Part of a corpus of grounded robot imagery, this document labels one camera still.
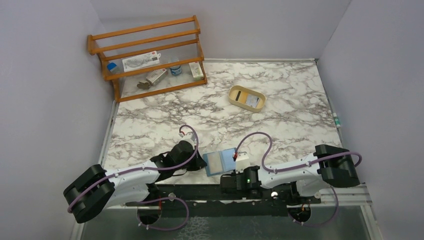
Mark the blue leather card holder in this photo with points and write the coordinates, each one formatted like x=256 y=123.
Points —
x=227 y=159

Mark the wooden tiered shelf rack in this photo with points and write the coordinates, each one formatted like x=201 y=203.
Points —
x=178 y=41

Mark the yellow grey card in tray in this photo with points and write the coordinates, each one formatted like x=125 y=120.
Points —
x=241 y=97

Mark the aluminium frame rail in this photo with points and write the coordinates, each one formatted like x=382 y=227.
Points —
x=351 y=196

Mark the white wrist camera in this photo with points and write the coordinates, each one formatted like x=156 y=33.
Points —
x=241 y=162
x=189 y=136

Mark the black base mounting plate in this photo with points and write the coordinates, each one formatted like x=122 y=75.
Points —
x=209 y=200

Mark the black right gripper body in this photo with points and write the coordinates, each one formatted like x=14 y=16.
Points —
x=227 y=180

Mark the white card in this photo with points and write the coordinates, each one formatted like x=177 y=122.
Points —
x=252 y=101

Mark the white blister pack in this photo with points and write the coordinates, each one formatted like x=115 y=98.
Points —
x=141 y=61

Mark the blue white small jar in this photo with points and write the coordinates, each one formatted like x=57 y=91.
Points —
x=176 y=70

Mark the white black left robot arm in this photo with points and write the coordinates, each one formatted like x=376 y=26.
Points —
x=97 y=188

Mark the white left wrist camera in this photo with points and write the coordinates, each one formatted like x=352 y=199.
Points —
x=189 y=136

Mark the green white small box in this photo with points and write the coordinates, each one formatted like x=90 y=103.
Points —
x=196 y=71

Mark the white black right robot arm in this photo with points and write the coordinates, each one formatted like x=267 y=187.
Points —
x=326 y=166

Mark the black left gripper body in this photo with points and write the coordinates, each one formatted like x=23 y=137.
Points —
x=196 y=161

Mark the blue white eraser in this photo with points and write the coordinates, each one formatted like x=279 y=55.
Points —
x=113 y=68

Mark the beige oval tray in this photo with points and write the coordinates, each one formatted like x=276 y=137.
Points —
x=233 y=90

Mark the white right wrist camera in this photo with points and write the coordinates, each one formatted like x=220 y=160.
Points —
x=241 y=162

